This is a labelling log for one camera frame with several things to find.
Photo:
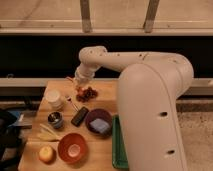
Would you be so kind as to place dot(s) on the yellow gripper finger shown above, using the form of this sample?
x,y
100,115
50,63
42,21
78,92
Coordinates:
x,y
70,79

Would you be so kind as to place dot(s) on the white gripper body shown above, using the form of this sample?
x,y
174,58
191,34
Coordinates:
x,y
83,75

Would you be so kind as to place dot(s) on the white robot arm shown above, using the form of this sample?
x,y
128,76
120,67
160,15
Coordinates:
x,y
147,89

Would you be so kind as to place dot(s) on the white paper cup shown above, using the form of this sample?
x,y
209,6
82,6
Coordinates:
x,y
53,97

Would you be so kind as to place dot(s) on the small metal cup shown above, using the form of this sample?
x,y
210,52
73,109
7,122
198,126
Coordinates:
x,y
55,120

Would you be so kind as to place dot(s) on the small spoon with red tip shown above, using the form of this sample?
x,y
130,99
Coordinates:
x,y
69,99

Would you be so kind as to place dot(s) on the black rectangular remote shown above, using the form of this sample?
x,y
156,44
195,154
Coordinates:
x,y
79,116

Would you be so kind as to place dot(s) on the dark purple bowl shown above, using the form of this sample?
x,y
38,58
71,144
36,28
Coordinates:
x,y
98,113

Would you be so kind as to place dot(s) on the blue sponge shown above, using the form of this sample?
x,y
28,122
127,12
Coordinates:
x,y
100,125

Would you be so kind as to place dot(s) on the orange red bowl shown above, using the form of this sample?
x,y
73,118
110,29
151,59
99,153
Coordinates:
x,y
72,148

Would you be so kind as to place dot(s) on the yellow apple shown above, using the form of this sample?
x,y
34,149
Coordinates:
x,y
46,154

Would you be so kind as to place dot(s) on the black chair with blue item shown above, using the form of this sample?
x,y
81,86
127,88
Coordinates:
x,y
12,136

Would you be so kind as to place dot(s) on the green plastic tray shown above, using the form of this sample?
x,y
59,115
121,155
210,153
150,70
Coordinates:
x,y
119,158

